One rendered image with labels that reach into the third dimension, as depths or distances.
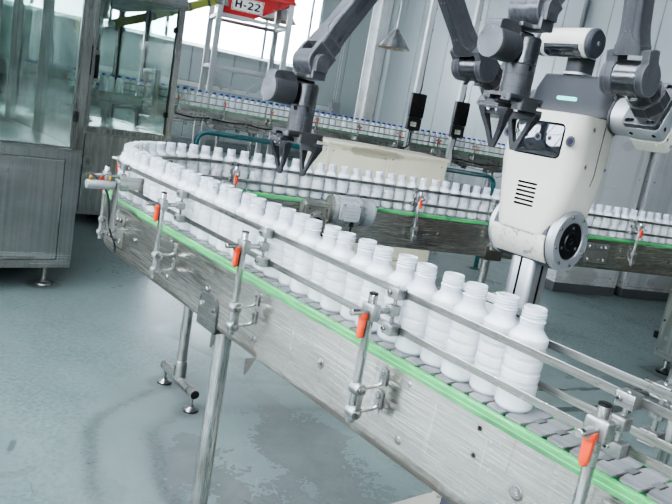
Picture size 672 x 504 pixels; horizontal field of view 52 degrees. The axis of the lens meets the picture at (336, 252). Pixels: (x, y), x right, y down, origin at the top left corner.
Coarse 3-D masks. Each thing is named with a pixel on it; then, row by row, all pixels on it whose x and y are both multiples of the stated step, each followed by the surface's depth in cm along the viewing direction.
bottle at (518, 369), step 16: (528, 304) 106; (528, 320) 104; (544, 320) 104; (512, 336) 105; (528, 336) 104; (544, 336) 104; (512, 352) 105; (544, 352) 105; (512, 368) 105; (528, 368) 104; (512, 384) 105; (528, 384) 105; (496, 400) 107; (512, 400) 105
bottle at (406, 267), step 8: (400, 256) 127; (408, 256) 130; (416, 256) 129; (400, 264) 127; (408, 264) 127; (416, 264) 128; (400, 272) 127; (408, 272) 127; (392, 280) 127; (400, 280) 127; (408, 280) 127; (384, 296) 130; (384, 304) 129; (400, 304) 127; (400, 312) 127; (384, 336) 129
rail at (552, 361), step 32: (192, 224) 189; (256, 224) 163; (320, 256) 143; (320, 288) 142; (384, 288) 127; (384, 320) 127; (448, 352) 115; (576, 352) 104; (544, 384) 108; (608, 384) 92; (640, 384) 96
